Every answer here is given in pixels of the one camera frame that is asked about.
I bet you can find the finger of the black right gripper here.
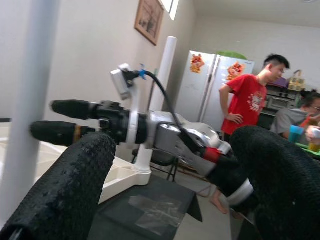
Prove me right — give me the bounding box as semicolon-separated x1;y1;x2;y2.
49;99;101;121
29;120;97;147

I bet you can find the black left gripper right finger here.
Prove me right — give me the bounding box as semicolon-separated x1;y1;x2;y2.
229;125;320;240

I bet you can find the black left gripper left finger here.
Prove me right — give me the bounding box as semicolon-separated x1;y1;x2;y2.
0;131;117;240

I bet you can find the white plastic table leg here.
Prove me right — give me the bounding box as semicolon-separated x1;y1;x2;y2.
134;36;178;187
0;0;61;218

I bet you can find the blue plastic cup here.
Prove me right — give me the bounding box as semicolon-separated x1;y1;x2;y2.
288;124;305;143

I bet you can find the person in grey hoodie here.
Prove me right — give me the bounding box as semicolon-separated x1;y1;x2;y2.
270;88;320;142

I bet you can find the silver toaster oven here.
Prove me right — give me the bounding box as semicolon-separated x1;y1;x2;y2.
268;97;297;110

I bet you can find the silver double door fridge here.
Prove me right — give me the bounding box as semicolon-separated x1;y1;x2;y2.
174;50;256;131

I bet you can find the clear tape patch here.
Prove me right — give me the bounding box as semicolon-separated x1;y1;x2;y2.
127;193;185;237

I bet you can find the man in red shirt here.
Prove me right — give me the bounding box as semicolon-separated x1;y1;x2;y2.
208;53;291;215

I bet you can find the red orange cartoon sticker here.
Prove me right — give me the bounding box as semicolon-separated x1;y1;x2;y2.
226;61;246;81
190;53;206;74

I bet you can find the woven basket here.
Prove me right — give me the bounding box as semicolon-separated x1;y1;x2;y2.
287;69;306;91

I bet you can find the green plastic basin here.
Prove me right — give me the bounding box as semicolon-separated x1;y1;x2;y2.
216;49;248;61

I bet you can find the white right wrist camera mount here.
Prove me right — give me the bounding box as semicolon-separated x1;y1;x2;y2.
109;63;141;146

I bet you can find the brown framed wall picture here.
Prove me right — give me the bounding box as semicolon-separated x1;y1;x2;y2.
134;0;165;47

